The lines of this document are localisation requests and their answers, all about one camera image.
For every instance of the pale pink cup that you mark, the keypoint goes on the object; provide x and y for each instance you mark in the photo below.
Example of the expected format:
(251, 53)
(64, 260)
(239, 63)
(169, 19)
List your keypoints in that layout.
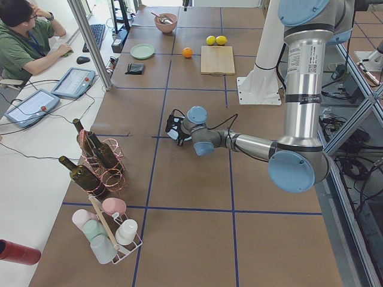
(81, 216)

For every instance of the grey folded cloth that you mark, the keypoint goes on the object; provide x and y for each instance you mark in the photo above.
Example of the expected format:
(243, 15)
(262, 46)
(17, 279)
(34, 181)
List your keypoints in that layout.
(135, 69)

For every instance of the yellow lemon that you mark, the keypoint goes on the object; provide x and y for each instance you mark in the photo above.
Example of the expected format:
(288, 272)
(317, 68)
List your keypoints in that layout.
(221, 40)
(211, 40)

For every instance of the grey translucent cup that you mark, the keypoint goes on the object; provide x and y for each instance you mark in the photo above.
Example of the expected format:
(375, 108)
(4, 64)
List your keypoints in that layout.
(103, 249)

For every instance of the orange fruit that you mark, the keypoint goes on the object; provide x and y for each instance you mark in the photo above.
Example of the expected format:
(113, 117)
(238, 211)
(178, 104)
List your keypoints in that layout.
(187, 52)

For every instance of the light green plate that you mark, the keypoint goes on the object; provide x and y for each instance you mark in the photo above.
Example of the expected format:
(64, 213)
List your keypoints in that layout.
(142, 51)

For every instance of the pale green cup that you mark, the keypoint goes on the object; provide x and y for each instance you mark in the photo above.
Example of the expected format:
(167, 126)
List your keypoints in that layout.
(93, 228)

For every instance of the black keyboard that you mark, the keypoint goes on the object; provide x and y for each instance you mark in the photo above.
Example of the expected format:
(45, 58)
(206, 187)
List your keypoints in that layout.
(98, 31)

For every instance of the black mini computer box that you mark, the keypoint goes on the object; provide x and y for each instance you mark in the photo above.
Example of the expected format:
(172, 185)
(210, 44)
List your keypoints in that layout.
(119, 41)

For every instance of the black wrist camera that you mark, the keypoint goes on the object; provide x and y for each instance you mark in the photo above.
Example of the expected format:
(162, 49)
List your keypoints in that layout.
(174, 122)

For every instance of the wooden cutting board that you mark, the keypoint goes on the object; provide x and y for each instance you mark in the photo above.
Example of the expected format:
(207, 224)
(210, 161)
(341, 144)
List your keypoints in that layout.
(217, 60)

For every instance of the dark glass wine bottle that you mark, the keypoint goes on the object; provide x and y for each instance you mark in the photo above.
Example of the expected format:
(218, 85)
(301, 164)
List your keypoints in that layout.
(85, 178)

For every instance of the copper wire bottle rack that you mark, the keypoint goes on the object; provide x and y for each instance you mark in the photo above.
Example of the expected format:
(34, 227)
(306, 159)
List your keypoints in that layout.
(112, 177)

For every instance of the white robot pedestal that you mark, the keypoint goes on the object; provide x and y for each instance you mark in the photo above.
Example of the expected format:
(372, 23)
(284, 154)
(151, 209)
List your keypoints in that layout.
(260, 86)

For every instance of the person in green shirt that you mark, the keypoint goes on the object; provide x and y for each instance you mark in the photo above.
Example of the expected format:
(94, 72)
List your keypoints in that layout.
(25, 32)

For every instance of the aluminium frame post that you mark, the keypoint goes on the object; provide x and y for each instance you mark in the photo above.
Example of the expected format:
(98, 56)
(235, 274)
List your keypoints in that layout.
(82, 21)

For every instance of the light blue plate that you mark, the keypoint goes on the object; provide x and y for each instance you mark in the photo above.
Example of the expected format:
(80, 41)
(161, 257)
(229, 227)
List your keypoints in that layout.
(174, 135)

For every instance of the white cup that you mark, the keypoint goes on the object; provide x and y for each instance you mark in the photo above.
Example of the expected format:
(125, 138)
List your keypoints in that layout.
(126, 233)

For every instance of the black computer mouse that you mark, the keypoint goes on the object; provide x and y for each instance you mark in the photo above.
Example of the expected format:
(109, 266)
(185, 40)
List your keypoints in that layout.
(82, 60)

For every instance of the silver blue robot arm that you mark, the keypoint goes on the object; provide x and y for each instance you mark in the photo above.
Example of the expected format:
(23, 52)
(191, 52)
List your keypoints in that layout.
(296, 161)

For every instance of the blue teach pendant tablet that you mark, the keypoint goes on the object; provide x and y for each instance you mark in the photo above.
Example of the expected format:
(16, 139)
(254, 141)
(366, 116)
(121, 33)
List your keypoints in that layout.
(74, 83)

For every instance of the red cylinder bottle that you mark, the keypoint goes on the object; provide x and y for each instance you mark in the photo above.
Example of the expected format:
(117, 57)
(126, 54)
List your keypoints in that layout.
(21, 254)

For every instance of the pink bowl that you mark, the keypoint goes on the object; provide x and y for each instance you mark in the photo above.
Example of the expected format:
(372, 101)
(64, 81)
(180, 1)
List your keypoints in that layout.
(167, 28)

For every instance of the metal scoop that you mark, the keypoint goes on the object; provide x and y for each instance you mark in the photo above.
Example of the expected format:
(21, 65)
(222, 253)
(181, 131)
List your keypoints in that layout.
(163, 19)

